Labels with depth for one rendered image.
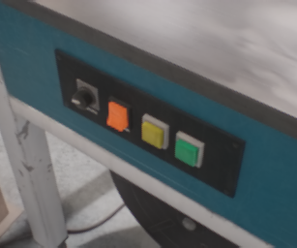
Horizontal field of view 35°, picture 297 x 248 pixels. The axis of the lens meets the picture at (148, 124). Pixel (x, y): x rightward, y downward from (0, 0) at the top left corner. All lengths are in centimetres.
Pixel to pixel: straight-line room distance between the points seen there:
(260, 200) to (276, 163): 6
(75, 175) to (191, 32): 87
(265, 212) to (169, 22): 22
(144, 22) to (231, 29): 9
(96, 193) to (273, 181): 84
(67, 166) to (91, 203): 15
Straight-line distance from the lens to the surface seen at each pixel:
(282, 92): 44
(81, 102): 56
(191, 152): 49
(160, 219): 102
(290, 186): 48
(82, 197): 127
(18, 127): 79
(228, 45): 48
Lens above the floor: 101
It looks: 45 degrees down
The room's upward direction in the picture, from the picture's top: straight up
